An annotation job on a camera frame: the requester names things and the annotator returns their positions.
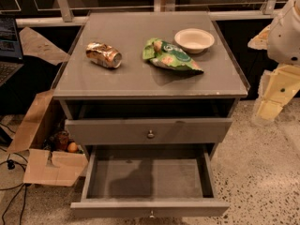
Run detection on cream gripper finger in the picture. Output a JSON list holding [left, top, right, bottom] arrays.
[[247, 25, 270, 50], [252, 64, 300, 126]]

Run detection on green rice chip bag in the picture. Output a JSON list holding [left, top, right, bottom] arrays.
[[142, 37, 203, 74]]

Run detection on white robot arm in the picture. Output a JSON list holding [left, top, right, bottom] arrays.
[[247, 0, 300, 125]]

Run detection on grey upper drawer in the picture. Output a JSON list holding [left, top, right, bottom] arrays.
[[66, 118, 232, 145]]

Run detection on grey open middle drawer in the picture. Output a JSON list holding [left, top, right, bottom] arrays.
[[71, 144, 229, 218]]

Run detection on white paper bowl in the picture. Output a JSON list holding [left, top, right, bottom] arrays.
[[174, 28, 215, 54]]

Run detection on grey nightstand cabinet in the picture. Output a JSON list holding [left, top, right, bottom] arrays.
[[52, 10, 251, 161]]

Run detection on crushed golden soda can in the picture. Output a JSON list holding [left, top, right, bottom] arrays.
[[85, 42, 122, 68]]

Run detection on orange fruit in box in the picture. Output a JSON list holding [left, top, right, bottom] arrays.
[[67, 142, 78, 153]]

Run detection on dark red jar in box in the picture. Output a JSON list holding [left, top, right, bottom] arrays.
[[54, 131, 68, 151]]

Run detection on open cardboard box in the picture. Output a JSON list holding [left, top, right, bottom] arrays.
[[7, 26, 89, 188]]

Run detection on black laptop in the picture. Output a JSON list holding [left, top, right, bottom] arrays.
[[0, 14, 23, 86]]

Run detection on metal railing frame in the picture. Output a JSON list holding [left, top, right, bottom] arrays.
[[0, 0, 288, 27]]

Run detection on black floor cables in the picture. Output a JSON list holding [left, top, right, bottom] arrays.
[[0, 122, 32, 225]]

